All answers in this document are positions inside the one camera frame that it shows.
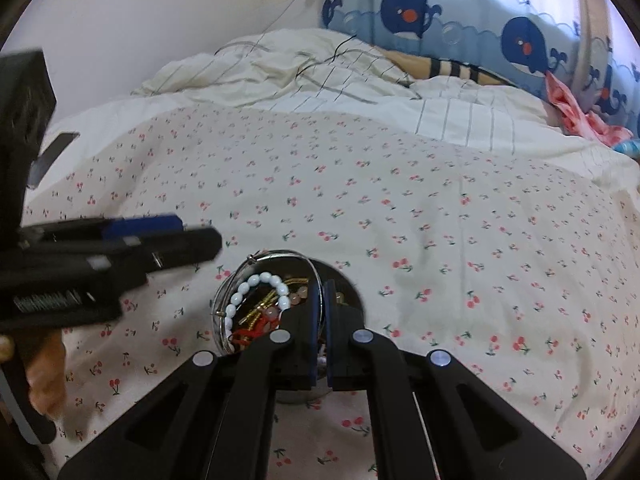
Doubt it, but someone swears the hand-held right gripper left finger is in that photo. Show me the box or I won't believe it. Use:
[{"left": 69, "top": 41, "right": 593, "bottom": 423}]
[{"left": 57, "top": 286, "right": 319, "bottom": 480}]

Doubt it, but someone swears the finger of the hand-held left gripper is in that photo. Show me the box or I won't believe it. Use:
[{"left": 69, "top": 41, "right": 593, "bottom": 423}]
[
  {"left": 20, "top": 213, "right": 184, "bottom": 244},
  {"left": 85, "top": 226, "right": 224, "bottom": 292}
]

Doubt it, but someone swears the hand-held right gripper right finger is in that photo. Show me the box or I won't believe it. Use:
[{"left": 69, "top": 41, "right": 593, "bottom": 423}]
[{"left": 324, "top": 279, "right": 584, "bottom": 480}]

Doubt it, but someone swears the round silver metal tin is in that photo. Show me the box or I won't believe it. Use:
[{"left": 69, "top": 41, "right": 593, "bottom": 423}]
[{"left": 212, "top": 249, "right": 367, "bottom": 405}]

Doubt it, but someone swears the person's left forearm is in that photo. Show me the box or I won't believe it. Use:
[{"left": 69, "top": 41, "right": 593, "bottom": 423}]
[{"left": 0, "top": 407, "right": 50, "bottom": 480}]

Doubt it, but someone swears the person's left hand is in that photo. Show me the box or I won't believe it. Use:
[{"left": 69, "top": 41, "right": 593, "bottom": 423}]
[{"left": 0, "top": 329, "right": 70, "bottom": 419}]

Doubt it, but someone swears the cherry print bedsheet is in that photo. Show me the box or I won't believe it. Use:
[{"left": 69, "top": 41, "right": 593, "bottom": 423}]
[{"left": 22, "top": 104, "right": 640, "bottom": 480}]

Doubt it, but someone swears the white striped quilt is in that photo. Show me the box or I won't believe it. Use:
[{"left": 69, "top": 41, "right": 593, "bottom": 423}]
[{"left": 131, "top": 27, "right": 640, "bottom": 202}]

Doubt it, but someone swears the tan black striped pillow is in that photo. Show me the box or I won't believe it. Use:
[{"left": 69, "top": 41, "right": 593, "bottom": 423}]
[{"left": 384, "top": 49, "right": 517, "bottom": 87}]

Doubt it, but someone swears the pink cloth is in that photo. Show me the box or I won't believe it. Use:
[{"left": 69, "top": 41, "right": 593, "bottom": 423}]
[{"left": 544, "top": 72, "right": 634, "bottom": 147}]

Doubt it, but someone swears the blue whale print curtain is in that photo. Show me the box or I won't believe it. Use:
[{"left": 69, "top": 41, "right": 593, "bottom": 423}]
[{"left": 320, "top": 0, "right": 640, "bottom": 137}]

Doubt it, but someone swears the pink pearl bracelet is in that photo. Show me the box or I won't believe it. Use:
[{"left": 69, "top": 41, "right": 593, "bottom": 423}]
[{"left": 264, "top": 286, "right": 310, "bottom": 324}]

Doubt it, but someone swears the gold bead bracelet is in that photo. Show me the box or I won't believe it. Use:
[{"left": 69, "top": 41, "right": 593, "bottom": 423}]
[{"left": 239, "top": 276, "right": 297, "bottom": 327}]

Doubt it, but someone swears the red cord bracelet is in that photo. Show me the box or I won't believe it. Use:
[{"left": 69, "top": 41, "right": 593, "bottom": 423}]
[{"left": 229, "top": 326, "right": 267, "bottom": 350}]

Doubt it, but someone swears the white oval bead bracelet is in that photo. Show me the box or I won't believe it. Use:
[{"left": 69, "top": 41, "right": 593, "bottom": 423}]
[{"left": 223, "top": 272, "right": 292, "bottom": 347}]

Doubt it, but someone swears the thin black cable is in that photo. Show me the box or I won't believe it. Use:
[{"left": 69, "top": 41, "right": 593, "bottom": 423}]
[{"left": 214, "top": 0, "right": 417, "bottom": 102}]

